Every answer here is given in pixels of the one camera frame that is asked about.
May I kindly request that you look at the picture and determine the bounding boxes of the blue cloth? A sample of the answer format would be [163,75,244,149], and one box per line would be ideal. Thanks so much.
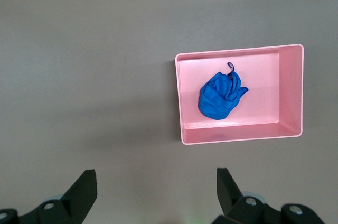
[198,61,249,120]

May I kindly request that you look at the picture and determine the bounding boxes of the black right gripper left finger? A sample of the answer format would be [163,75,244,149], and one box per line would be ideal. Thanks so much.
[0,170,98,224]

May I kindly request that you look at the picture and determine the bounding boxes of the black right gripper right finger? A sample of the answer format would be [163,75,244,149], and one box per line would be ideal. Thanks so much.
[215,167,328,224]

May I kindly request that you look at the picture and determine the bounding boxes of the pink plastic box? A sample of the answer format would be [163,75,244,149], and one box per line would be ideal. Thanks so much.
[174,43,305,146]

